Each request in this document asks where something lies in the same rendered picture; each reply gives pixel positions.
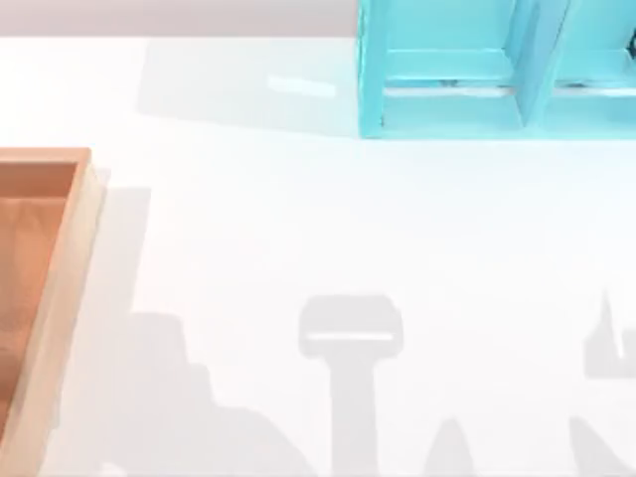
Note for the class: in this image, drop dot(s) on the light blue rack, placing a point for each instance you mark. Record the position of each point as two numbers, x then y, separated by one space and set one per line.
447 111

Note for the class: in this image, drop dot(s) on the shallow salmon-coloured box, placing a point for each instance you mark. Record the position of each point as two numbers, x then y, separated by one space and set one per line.
35 238

